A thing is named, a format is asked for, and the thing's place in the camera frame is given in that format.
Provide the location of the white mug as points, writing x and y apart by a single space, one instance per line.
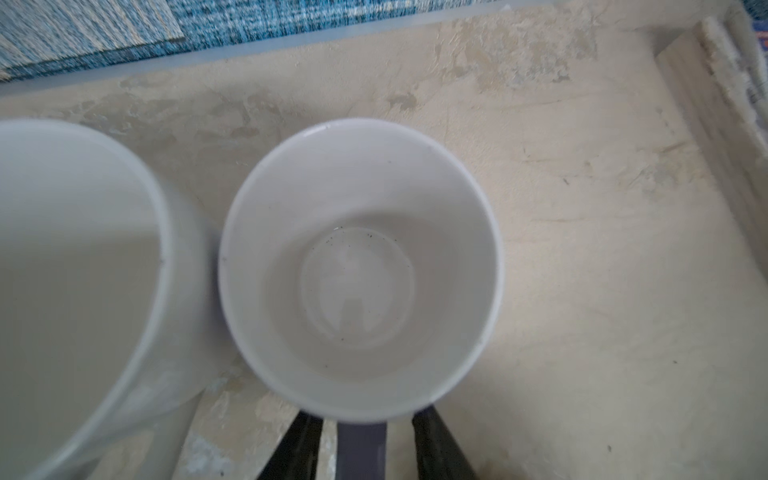
110 314

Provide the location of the purple mug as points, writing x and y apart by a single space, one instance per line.
361 272

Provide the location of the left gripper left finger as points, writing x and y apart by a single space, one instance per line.
296 456

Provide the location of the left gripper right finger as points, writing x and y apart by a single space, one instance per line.
438 455

